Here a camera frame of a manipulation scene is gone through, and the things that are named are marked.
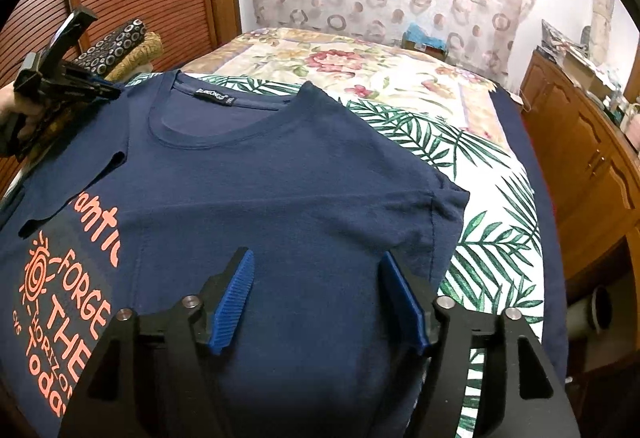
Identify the box with blue cloth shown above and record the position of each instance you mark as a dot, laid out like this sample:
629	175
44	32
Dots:
422	37

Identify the floral blanket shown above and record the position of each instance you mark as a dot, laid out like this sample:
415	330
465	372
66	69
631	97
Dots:
350	62

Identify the navy blue bedsheet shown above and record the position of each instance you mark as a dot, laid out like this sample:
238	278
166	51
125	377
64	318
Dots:
545	218

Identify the woven straw pillow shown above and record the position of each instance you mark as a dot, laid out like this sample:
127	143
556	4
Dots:
145	50

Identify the open cardboard box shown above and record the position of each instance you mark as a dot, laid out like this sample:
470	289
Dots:
582	67

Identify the navy printed t-shirt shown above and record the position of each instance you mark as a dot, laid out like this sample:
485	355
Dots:
300	167

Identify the patterned bag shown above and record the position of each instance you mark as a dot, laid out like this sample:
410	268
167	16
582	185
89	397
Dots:
557	35

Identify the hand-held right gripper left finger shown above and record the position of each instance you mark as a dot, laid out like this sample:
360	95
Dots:
232	303

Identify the grey cylinder pipe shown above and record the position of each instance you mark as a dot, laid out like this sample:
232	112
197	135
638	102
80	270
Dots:
590	313

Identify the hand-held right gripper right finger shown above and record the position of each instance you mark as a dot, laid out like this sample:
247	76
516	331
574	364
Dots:
400	298

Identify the wooden sideboard cabinet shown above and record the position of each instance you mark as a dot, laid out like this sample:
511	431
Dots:
575	142

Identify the tied beige curtain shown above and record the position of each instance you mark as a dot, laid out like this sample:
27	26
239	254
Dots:
602	12

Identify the palm leaf print bedsheet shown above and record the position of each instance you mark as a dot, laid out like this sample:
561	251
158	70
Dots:
480	228

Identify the person's left hand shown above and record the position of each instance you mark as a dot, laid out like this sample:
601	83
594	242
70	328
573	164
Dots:
12	100

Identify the black circle-patterned pillow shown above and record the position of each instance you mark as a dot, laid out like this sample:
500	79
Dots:
115	42

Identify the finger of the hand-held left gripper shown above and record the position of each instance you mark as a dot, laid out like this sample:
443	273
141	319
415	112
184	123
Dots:
87	76
100	92

